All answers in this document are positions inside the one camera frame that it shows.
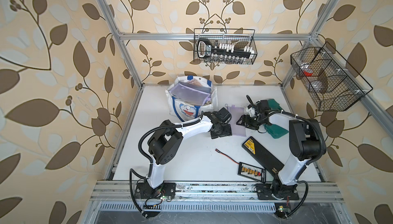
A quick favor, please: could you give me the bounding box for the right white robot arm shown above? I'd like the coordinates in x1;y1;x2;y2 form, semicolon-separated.
237;98;326;200

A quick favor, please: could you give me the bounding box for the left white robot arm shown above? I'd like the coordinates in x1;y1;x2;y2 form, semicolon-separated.
129;108;232;219

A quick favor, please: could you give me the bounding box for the white Doraemon canvas bag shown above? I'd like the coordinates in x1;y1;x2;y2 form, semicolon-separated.
165;75;218;122

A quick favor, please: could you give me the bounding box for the green plastic tool case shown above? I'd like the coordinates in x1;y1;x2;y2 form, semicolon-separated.
264;99;289;139

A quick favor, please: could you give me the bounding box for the black box yellow label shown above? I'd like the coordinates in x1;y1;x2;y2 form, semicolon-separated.
242;137;284;176

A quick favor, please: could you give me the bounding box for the black charger board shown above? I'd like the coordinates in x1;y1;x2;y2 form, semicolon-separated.
214;148;267;183

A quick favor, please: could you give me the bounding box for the black wire basket back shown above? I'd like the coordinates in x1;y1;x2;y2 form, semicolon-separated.
193;28;257;65

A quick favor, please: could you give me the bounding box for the black wire basket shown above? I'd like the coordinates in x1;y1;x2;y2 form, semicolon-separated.
193;28;257;65
291;42;373;111

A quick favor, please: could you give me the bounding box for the black wire basket right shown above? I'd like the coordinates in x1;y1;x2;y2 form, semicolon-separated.
291;42;373;111

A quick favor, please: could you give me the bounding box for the aluminium frame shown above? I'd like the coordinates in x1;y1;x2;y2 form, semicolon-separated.
100;0;393;224

